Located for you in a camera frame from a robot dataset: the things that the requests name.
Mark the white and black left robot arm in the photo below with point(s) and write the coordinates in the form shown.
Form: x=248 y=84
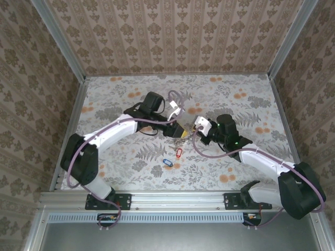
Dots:
x=112 y=130

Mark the thin aluminium wall rail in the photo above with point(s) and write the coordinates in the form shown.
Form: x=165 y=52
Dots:
x=178 y=75

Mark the large metal keyring with keys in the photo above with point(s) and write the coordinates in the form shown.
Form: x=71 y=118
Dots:
x=180 y=143

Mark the blue tagged key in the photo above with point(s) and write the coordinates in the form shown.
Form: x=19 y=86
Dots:
x=167 y=163

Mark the aluminium corner post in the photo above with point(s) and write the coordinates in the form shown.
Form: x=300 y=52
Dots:
x=288 y=39
x=58 y=41

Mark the aluminium side rail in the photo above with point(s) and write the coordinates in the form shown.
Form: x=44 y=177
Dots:
x=73 y=125
x=285 y=117

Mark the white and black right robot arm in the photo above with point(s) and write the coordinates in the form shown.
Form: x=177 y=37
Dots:
x=264 y=162

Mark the grey metal sheet panel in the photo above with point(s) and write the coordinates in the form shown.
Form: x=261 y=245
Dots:
x=157 y=238

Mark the long aluminium base rail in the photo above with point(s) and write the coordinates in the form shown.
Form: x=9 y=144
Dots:
x=178 y=200

